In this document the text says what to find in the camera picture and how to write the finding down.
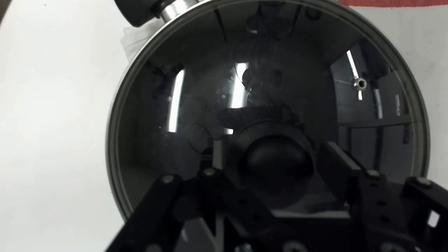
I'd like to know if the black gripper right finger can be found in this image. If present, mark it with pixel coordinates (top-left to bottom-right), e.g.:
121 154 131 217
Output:
319 140 448 252

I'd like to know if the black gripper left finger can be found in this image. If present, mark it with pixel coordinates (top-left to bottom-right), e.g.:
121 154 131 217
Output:
105 139 282 252

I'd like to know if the glass lid with black knob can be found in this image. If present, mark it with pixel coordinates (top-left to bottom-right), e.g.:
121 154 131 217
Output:
105 0 431 221

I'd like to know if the black cooking pot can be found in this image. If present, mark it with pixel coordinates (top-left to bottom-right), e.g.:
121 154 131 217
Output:
105 0 431 221

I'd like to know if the white towel with red stripes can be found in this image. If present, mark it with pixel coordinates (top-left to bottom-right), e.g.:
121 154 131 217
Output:
334 0 448 30

